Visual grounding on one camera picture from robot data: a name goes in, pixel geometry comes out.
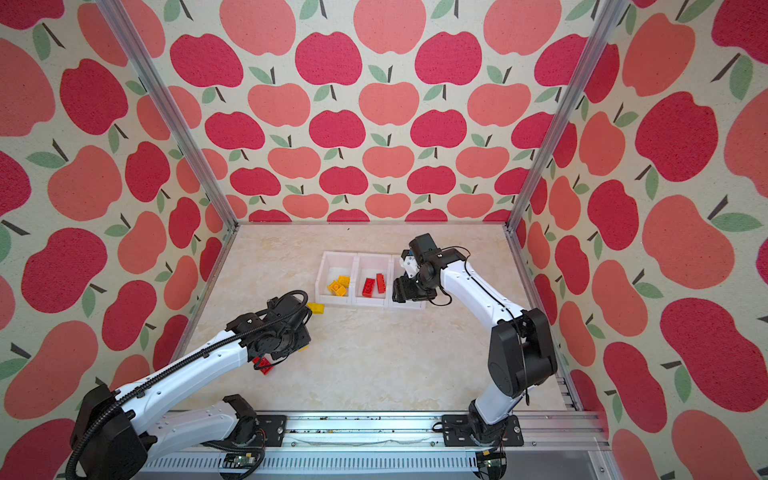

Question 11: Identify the white bin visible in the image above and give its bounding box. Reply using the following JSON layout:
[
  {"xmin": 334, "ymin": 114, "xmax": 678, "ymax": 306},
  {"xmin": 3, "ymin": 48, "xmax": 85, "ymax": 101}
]
[
  {"xmin": 314, "ymin": 251, "xmax": 357, "ymax": 306},
  {"xmin": 351, "ymin": 253, "xmax": 392, "ymax": 308},
  {"xmin": 386, "ymin": 255, "xmax": 427, "ymax": 310}
]

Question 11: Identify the red long brick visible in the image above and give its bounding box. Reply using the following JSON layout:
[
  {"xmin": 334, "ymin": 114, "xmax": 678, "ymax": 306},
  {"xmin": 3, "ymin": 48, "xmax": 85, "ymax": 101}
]
[{"xmin": 375, "ymin": 273, "xmax": 386, "ymax": 295}]

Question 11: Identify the yellow round printed brick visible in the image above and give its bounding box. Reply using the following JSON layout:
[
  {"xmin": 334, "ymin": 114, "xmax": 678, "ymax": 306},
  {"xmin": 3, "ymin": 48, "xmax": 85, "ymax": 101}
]
[{"xmin": 328, "ymin": 280, "xmax": 347, "ymax": 297}]

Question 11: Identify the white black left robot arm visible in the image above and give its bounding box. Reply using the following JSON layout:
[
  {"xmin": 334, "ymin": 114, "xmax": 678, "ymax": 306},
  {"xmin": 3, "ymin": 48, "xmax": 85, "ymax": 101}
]
[{"xmin": 64, "ymin": 290, "xmax": 312, "ymax": 479}]

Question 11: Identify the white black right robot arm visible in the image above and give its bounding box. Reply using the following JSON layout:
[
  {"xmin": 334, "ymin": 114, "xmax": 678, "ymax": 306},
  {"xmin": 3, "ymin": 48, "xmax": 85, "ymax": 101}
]
[{"xmin": 392, "ymin": 248, "xmax": 558, "ymax": 425}]

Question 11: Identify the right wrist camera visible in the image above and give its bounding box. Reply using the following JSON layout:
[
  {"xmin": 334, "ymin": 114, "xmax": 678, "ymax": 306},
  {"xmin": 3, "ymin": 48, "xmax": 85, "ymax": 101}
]
[{"xmin": 400, "ymin": 234, "xmax": 442, "ymax": 278}]

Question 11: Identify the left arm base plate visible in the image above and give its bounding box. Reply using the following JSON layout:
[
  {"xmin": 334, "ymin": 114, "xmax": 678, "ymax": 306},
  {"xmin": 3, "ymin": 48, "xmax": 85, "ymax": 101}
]
[{"xmin": 202, "ymin": 413, "xmax": 287, "ymax": 448}]

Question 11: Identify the aluminium front rail frame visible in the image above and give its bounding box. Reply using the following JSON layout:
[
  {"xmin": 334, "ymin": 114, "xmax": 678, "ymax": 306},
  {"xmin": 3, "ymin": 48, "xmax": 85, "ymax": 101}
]
[{"xmin": 133, "ymin": 411, "xmax": 621, "ymax": 479}]

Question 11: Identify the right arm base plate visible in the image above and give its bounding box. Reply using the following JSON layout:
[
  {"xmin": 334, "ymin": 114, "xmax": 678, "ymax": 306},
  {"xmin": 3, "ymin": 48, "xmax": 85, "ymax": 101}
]
[{"xmin": 433, "ymin": 415, "xmax": 525, "ymax": 448}]

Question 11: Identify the black corrugated left cable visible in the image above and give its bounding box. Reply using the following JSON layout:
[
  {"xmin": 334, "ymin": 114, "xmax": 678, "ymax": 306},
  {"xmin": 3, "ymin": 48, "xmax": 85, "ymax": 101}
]
[{"xmin": 64, "ymin": 289, "xmax": 310, "ymax": 480}]

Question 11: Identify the right aluminium corner post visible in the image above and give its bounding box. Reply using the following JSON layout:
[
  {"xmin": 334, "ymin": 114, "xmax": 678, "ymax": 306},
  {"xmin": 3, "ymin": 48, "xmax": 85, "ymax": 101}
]
[{"xmin": 504, "ymin": 0, "xmax": 630, "ymax": 237}]

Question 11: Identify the aluminium corner post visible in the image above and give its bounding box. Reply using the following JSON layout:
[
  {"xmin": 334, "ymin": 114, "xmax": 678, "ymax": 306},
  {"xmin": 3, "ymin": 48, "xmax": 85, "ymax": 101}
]
[
  {"xmin": 96, "ymin": 1, "xmax": 239, "ymax": 234},
  {"xmin": 504, "ymin": 0, "xmax": 630, "ymax": 237}
]

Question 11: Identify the left aluminium corner post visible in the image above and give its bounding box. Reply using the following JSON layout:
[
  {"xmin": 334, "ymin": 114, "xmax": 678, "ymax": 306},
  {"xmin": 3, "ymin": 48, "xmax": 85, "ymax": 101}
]
[{"xmin": 96, "ymin": 1, "xmax": 239, "ymax": 234}]

